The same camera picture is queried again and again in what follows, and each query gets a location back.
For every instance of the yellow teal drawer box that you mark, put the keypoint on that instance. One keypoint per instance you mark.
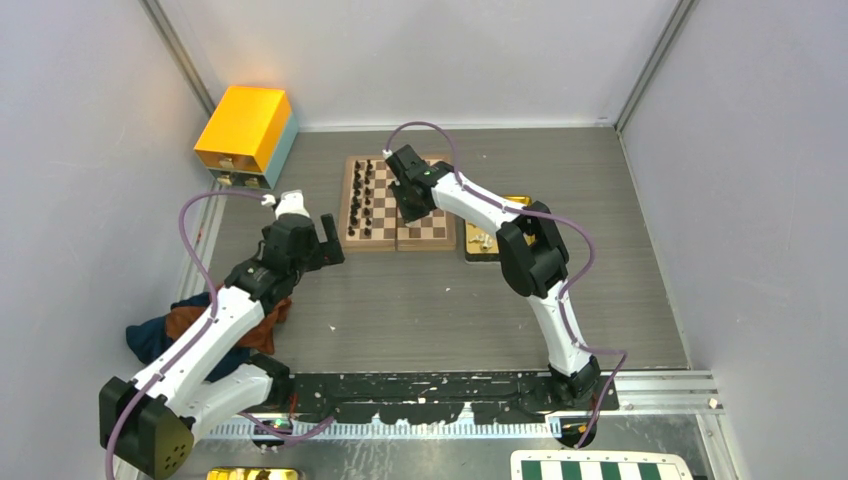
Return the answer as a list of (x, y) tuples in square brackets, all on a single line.
[(248, 138)]

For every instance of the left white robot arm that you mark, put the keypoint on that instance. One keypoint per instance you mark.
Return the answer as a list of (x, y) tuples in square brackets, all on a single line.
[(153, 420)]

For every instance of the wooden chess board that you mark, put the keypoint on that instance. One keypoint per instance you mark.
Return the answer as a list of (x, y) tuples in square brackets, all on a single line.
[(370, 220)]

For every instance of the gold tin tray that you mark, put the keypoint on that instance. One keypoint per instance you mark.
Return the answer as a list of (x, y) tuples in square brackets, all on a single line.
[(480, 247)]

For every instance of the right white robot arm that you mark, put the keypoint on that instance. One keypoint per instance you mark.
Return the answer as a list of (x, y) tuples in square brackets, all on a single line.
[(532, 254)]

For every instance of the gold tin front edge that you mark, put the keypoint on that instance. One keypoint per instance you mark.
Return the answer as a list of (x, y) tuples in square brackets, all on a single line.
[(253, 473)]

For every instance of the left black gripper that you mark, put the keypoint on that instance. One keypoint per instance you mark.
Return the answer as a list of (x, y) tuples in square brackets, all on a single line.
[(327, 253)]

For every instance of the green white checkered board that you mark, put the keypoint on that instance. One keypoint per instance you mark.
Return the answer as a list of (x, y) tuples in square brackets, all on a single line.
[(596, 464)]

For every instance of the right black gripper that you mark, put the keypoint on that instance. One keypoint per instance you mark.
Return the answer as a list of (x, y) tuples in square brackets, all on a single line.
[(408, 216)]

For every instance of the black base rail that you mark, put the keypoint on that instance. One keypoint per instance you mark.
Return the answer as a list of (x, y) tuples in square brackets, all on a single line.
[(424, 398)]

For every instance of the orange cloth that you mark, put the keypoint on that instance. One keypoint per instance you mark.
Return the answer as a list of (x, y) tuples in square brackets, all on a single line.
[(265, 324)]

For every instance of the dark blue cloth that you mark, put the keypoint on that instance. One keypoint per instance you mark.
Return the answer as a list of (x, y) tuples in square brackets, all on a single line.
[(152, 338)]

